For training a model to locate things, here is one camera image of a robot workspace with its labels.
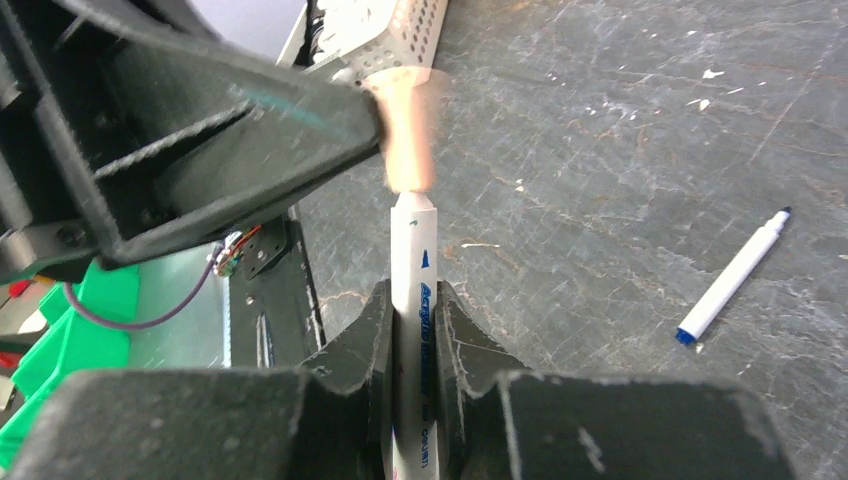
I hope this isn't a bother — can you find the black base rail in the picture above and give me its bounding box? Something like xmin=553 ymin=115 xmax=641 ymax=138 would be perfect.
xmin=229 ymin=207 xmax=327 ymax=368

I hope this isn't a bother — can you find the peach pen cap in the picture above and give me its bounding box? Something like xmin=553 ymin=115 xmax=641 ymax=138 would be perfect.
xmin=363 ymin=66 xmax=449 ymax=194

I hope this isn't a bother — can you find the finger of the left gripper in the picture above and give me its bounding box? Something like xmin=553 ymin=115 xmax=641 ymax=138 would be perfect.
xmin=33 ymin=1 xmax=382 ymax=265

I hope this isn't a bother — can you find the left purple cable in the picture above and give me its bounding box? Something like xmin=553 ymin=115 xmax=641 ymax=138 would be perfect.
xmin=62 ymin=245 xmax=230 ymax=333

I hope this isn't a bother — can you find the white pen blue end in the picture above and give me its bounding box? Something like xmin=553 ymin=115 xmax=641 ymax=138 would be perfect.
xmin=675 ymin=206 xmax=792 ymax=346

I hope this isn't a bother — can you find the white pen pink tip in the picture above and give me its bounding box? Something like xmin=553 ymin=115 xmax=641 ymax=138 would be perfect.
xmin=390 ymin=192 xmax=440 ymax=479

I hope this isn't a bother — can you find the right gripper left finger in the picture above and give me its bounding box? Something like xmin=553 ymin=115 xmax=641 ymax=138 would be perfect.
xmin=7 ymin=281 xmax=393 ymax=479

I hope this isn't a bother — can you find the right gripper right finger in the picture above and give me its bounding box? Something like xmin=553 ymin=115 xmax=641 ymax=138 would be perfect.
xmin=434 ymin=282 xmax=795 ymax=479

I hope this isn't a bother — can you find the white laundry basket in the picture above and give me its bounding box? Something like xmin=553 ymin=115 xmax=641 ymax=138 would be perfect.
xmin=277 ymin=0 xmax=448 ymax=85

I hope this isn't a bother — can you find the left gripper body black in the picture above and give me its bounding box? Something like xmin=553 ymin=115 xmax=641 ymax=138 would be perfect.
xmin=0 ymin=0 xmax=220 ymax=286

